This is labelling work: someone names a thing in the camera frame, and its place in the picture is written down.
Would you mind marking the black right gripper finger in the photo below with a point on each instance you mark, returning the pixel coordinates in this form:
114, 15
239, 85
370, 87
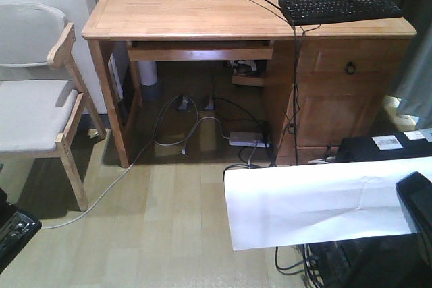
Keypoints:
415, 193

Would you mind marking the white paper sheet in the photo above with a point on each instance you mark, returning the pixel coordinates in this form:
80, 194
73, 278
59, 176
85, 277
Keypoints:
285, 206

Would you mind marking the black stapler orange label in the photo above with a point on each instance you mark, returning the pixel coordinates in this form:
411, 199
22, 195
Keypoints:
17, 229

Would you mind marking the wooden desk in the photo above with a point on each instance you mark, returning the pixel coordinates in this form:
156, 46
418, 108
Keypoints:
322, 84

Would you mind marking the black computer case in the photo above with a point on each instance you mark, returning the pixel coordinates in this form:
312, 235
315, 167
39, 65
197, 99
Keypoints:
399, 145

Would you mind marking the white power strip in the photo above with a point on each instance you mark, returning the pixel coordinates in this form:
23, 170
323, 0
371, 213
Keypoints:
248, 139

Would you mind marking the black keyboard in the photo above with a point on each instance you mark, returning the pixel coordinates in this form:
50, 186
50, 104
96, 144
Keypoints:
310, 12

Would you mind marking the wooden chair white cushion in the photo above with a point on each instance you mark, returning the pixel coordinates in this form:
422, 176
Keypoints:
44, 95

